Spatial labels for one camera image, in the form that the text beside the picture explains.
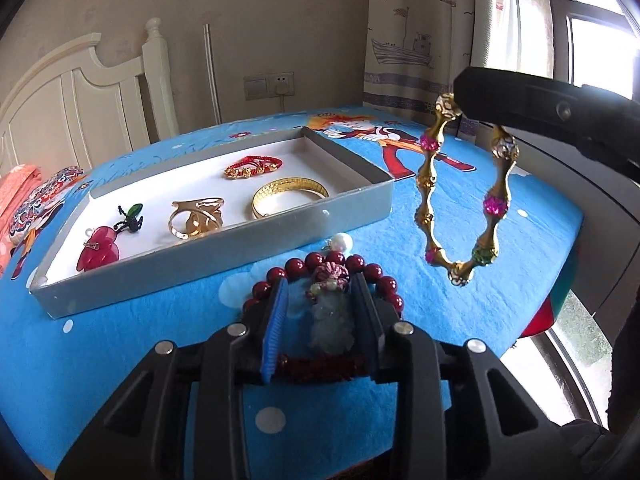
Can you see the patterned pillow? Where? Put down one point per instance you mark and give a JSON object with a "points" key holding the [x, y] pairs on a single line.
{"points": [[45, 200]]}

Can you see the pink folded quilt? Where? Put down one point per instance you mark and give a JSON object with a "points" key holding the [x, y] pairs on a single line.
{"points": [[15, 200]]}

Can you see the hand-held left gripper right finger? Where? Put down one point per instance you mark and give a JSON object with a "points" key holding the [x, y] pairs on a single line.
{"points": [[365, 320]]}

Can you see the gold bangle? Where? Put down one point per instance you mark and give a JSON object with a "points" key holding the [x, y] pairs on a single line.
{"points": [[290, 181]]}

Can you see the wall socket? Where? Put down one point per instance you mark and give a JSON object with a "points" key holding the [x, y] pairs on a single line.
{"points": [[281, 84]]}

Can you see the ship print curtain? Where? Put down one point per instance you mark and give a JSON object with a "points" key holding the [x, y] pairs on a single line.
{"points": [[415, 35]]}

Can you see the green leaf black bead charm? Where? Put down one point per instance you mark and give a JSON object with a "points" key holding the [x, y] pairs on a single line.
{"points": [[131, 220]]}

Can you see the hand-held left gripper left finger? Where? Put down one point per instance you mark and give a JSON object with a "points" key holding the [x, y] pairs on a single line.
{"points": [[275, 330]]}

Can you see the white wooden headboard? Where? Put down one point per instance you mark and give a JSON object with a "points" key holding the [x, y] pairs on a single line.
{"points": [[75, 105]]}

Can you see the wall switch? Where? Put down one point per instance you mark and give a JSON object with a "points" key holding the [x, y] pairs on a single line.
{"points": [[256, 88]]}

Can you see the metal pole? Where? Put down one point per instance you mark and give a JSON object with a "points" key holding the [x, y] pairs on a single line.
{"points": [[211, 75]]}

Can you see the white sheer curtain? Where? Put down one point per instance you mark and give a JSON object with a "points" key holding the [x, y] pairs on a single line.
{"points": [[520, 20]]}

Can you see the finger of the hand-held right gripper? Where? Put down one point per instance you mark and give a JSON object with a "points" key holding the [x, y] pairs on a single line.
{"points": [[500, 92]]}

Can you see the red petal brooch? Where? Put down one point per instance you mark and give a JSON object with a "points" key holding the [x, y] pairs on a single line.
{"points": [[102, 255]]}

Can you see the window frame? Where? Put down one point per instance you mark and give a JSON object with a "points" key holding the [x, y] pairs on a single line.
{"points": [[590, 5]]}

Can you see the grey cardboard tray box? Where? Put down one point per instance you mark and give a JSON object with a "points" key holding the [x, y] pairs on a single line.
{"points": [[150, 185]]}

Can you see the pearl earring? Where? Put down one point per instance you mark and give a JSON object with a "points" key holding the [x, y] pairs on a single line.
{"points": [[343, 243]]}

